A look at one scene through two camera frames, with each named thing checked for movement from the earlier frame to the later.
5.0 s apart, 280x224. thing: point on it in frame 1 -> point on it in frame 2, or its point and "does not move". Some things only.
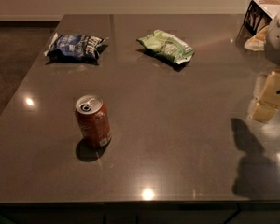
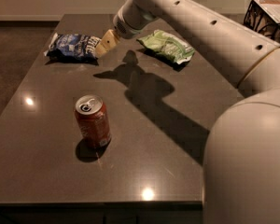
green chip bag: (173, 47) does not move
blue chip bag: (75, 49) does not move
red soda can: (93, 120) does not move
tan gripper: (279, 39) -> (123, 28)
